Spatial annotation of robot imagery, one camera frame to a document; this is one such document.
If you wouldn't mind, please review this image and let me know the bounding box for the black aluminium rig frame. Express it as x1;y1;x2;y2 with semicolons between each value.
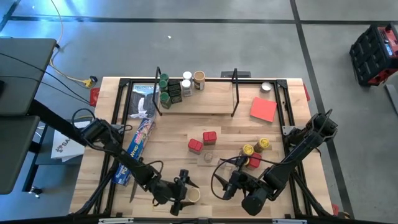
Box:
70;76;336;218

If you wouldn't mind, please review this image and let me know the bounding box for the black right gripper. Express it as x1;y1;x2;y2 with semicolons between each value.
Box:
213;158;250;200

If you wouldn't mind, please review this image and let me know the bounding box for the yellow-lid dark spice jar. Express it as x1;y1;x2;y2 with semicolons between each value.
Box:
253;138;271;154
241;144;255;157

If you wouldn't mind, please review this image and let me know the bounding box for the black box at table edge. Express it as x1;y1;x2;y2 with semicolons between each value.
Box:
220;70;251;78

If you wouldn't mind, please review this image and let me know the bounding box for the grey slab on floor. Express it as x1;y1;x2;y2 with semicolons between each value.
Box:
384;83;398;116

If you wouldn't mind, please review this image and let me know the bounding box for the silver bracket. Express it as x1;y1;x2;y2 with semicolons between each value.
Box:
272;218;308;224
98;217;135;224

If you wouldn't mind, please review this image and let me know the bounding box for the yellow floor cable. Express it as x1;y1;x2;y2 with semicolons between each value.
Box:
48;0;94;86

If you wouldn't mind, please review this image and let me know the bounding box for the desk caster wheel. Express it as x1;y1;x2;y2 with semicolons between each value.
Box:
28;185;44;199

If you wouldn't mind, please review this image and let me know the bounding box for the red square paper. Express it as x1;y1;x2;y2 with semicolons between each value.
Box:
249;96;278;123

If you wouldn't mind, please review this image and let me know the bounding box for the black support beam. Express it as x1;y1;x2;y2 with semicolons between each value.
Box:
27;98;90;147

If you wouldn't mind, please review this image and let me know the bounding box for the blue plastic wrap box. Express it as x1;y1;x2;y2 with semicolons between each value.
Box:
111;117;156;187

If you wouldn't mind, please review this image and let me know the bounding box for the black and red toolbox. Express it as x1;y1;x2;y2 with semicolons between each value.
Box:
348;23;398;87

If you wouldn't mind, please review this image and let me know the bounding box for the yellow cable plug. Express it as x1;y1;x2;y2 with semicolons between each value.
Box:
83;75;98;89

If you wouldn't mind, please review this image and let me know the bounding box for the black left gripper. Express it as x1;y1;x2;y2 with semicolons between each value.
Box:
167;169;200;217

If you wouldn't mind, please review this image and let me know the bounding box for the grey desk top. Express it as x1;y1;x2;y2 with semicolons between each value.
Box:
0;115;41;195
0;37;58;116

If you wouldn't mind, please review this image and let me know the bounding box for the wooden shelf with black frame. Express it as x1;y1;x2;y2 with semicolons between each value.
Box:
154;66;242;118

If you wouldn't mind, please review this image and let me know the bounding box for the dark blue desk leg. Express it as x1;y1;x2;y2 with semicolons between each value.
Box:
21;124;47;192

